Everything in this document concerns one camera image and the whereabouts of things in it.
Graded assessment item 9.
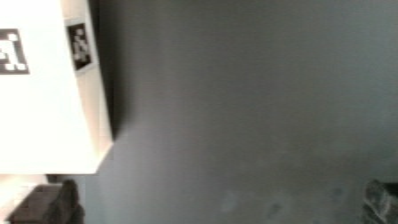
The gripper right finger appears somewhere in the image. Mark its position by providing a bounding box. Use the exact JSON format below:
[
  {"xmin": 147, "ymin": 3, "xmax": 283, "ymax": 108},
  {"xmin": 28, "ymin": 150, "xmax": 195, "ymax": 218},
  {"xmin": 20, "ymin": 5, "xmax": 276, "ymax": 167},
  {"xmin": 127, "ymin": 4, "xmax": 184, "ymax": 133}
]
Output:
[{"xmin": 363, "ymin": 180, "xmax": 398, "ymax": 224}]

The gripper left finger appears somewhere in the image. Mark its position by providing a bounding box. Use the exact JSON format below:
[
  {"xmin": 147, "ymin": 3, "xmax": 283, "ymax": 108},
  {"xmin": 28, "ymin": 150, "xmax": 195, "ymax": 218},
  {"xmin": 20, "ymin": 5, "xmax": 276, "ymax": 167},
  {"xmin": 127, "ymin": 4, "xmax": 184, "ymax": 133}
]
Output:
[{"xmin": 6, "ymin": 179, "xmax": 86, "ymax": 224}]

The white cabinet top block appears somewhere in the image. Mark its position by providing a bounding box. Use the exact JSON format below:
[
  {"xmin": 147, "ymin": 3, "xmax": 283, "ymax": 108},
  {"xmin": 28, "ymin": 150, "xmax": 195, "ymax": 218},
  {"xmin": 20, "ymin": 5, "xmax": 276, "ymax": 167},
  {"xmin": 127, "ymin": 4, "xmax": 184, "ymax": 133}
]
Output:
[{"xmin": 0, "ymin": 0, "xmax": 115, "ymax": 174}]

